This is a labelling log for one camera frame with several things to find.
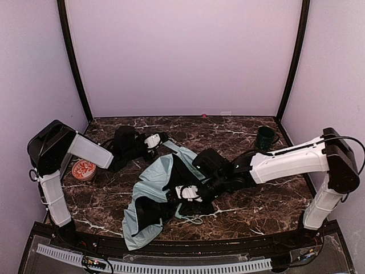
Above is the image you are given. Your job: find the mint and black folding umbrella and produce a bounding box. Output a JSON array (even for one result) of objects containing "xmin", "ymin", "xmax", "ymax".
[{"xmin": 122, "ymin": 141, "xmax": 214, "ymax": 251}]

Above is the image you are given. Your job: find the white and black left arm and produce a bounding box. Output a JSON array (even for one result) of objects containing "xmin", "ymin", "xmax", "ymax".
[{"xmin": 27, "ymin": 120, "xmax": 168, "ymax": 227}]

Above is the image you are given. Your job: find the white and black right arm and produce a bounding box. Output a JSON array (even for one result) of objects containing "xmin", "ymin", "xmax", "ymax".
[{"xmin": 164, "ymin": 127, "xmax": 362, "ymax": 230}]

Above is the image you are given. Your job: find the red patterned round bowl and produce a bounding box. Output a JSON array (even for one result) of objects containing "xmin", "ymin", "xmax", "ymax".
[{"xmin": 72, "ymin": 159, "xmax": 96, "ymax": 182}]

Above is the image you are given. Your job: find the dark green marbled mug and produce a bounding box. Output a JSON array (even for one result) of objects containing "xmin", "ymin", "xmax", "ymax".
[{"xmin": 255, "ymin": 126, "xmax": 280, "ymax": 151}]

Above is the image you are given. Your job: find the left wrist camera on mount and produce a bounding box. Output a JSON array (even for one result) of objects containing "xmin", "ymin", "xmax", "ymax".
[{"xmin": 144, "ymin": 132, "xmax": 169, "ymax": 149}]

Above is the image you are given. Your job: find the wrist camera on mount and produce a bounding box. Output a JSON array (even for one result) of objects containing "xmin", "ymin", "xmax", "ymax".
[
  {"xmin": 175, "ymin": 185, "xmax": 202, "ymax": 202},
  {"xmin": 144, "ymin": 132, "xmax": 169, "ymax": 149}
]

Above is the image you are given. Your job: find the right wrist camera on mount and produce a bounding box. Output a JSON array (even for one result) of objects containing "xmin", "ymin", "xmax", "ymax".
[{"xmin": 175, "ymin": 185, "xmax": 202, "ymax": 202}]

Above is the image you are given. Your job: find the grey slotted cable duct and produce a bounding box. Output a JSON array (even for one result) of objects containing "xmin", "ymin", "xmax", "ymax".
[{"xmin": 35, "ymin": 244, "xmax": 272, "ymax": 273}]

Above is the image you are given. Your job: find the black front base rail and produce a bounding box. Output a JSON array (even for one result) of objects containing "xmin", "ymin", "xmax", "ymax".
[{"xmin": 31, "ymin": 222, "xmax": 343, "ymax": 263}]

